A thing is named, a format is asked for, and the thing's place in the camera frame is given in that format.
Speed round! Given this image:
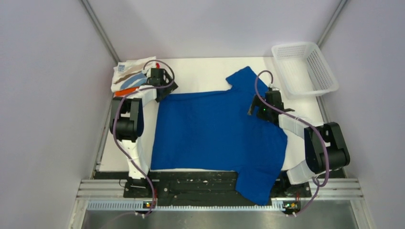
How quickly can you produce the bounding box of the blue printed t-shirt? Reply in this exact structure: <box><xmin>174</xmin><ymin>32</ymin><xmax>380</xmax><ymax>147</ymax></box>
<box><xmin>151</xmin><ymin>66</ymin><xmax>288</xmax><ymax>205</ymax></box>

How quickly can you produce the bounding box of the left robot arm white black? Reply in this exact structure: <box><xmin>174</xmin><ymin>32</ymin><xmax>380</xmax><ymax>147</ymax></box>
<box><xmin>109</xmin><ymin>68</ymin><xmax>178</xmax><ymax>197</ymax></box>

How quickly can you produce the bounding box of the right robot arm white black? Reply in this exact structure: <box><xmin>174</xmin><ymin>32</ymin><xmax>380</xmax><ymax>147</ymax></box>
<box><xmin>248</xmin><ymin>89</ymin><xmax>351</xmax><ymax>197</ymax></box>

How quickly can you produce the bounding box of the white folded printed t-shirt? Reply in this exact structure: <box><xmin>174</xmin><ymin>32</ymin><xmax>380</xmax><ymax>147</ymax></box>
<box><xmin>111</xmin><ymin>56</ymin><xmax>156</xmax><ymax>93</ymax></box>

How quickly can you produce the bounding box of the orange folded t-shirt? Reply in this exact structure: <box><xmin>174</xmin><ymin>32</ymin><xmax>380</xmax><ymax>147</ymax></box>
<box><xmin>114</xmin><ymin>87</ymin><xmax>139</xmax><ymax>97</ymax></box>

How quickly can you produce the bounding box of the white plastic basket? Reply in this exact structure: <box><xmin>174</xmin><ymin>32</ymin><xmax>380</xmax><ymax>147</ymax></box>
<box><xmin>271</xmin><ymin>42</ymin><xmax>339</xmax><ymax>100</ymax></box>

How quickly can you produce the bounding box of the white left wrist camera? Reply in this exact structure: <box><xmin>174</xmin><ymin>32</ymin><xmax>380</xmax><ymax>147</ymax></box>
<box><xmin>142</xmin><ymin>68</ymin><xmax>151</xmax><ymax>77</ymax></box>

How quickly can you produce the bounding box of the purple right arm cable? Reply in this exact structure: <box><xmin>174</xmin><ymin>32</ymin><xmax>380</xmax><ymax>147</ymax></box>
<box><xmin>255</xmin><ymin>70</ymin><xmax>330</xmax><ymax>217</ymax></box>

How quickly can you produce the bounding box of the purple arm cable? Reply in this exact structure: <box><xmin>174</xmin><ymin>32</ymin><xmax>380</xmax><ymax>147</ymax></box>
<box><xmin>255</xmin><ymin>70</ymin><xmax>330</xmax><ymax>217</ymax></box>
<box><xmin>112</xmin><ymin>59</ymin><xmax>175</xmax><ymax>219</ymax></box>

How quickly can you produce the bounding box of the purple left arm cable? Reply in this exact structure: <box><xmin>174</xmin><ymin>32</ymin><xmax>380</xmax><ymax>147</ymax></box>
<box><xmin>112</xmin><ymin>59</ymin><xmax>175</xmax><ymax>219</ymax></box>

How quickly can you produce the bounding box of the aluminium frame rail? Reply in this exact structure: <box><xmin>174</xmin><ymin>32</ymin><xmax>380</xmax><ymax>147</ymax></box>
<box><xmin>76</xmin><ymin>178</ymin><xmax>364</xmax><ymax>200</ymax></box>

